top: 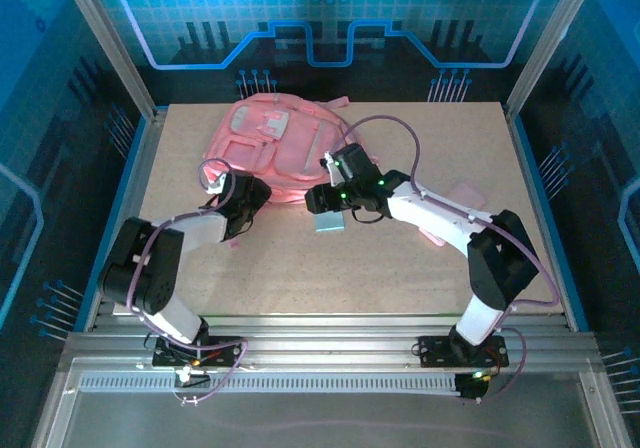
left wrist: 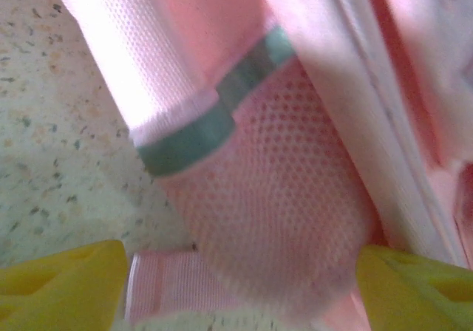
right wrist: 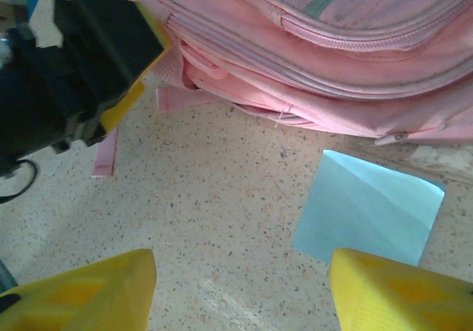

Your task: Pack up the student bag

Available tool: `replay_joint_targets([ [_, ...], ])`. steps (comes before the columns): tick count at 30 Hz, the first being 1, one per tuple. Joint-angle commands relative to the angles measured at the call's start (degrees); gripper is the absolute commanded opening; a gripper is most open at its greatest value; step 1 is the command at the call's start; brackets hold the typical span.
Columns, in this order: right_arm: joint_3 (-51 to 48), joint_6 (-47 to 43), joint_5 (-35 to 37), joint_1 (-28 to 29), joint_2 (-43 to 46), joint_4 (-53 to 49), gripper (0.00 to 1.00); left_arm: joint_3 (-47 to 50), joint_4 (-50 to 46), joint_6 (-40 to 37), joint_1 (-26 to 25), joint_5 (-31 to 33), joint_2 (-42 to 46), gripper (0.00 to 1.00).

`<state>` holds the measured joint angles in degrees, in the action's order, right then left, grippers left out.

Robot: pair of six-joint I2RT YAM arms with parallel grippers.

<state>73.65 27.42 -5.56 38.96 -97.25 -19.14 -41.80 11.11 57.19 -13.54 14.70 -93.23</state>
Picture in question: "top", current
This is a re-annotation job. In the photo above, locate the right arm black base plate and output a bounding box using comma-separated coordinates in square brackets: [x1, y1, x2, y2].
[416, 335, 511, 369]

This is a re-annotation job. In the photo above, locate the light blue square notepad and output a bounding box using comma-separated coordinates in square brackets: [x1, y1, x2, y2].
[314, 211, 347, 233]

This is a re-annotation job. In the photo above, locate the aluminium side rail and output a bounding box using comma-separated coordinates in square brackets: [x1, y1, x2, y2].
[82, 110, 164, 332]

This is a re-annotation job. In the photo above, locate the aluminium frame post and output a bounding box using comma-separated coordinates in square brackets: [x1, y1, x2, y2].
[53, 0, 162, 122]
[503, 0, 604, 123]

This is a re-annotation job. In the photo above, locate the pink backpack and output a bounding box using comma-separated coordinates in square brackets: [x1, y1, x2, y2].
[201, 92, 374, 204]

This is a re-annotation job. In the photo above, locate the black controller box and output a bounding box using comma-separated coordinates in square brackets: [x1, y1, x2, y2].
[453, 370, 495, 403]

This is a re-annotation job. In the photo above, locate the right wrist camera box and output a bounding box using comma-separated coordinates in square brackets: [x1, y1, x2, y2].
[322, 142, 380, 185]

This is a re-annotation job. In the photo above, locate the pale pink notebook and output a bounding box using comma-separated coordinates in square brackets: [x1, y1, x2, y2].
[451, 182, 490, 210]

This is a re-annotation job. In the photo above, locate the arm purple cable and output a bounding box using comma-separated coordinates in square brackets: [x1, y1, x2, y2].
[124, 160, 249, 408]
[329, 113, 560, 405]

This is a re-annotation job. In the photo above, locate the aluminium mounting rail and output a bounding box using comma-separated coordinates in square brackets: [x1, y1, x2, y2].
[59, 312, 604, 372]

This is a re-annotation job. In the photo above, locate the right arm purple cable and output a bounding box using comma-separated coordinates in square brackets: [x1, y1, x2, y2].
[329, 113, 560, 405]

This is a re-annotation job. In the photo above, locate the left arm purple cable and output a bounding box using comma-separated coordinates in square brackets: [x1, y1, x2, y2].
[124, 160, 249, 408]

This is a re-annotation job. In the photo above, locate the grey metal panel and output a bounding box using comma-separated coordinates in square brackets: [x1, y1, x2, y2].
[29, 357, 634, 448]

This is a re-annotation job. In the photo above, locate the white cable connector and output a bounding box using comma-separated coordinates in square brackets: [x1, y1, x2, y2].
[174, 367, 211, 389]

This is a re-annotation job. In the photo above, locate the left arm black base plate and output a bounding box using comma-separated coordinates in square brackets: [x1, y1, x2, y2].
[151, 335, 247, 369]

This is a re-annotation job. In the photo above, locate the blue side rail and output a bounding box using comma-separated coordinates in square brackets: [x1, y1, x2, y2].
[505, 110, 594, 332]

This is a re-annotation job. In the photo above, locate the slotted grey cable duct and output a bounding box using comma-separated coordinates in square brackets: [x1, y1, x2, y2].
[78, 373, 464, 395]

